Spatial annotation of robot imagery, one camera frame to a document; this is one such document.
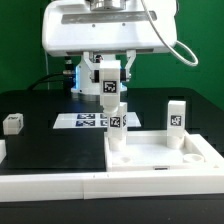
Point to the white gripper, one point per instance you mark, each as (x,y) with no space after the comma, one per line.
(72,27)

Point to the white square tabletop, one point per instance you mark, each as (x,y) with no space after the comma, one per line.
(148,150)

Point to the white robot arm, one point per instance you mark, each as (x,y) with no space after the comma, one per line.
(84,87)

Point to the white sheet with tags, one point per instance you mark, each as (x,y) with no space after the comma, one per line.
(90,120)

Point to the white front fence bar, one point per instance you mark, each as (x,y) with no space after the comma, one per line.
(42,187)

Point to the white fence bar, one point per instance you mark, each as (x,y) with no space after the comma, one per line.
(42,187)
(210,146)

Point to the white left fence block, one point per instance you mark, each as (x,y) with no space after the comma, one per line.
(2,150)

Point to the white right fence bar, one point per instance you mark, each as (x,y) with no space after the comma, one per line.
(210,146)

